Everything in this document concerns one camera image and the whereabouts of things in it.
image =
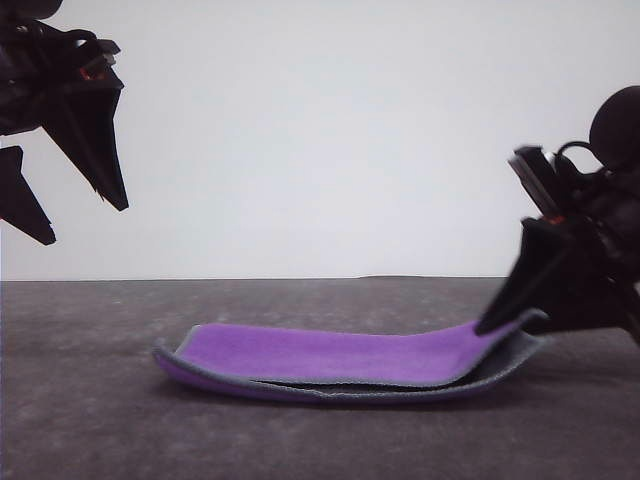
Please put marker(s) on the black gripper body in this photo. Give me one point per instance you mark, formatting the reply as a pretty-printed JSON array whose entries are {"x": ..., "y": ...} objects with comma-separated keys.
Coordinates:
[
  {"x": 615, "y": 215},
  {"x": 47, "y": 75}
]

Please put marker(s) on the grey table cloth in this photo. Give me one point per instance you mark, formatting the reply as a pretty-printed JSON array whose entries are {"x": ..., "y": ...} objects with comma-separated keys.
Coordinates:
[{"x": 100, "y": 425}]

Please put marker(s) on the purple towel with grey hem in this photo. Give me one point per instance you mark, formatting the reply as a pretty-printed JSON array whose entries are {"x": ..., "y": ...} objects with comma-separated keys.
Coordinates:
[{"x": 325, "y": 350}]

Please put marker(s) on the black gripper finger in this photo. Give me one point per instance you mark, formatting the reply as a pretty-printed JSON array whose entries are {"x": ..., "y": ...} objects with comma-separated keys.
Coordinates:
[
  {"x": 595, "y": 295},
  {"x": 22, "y": 200},
  {"x": 95, "y": 145},
  {"x": 530, "y": 270}
]

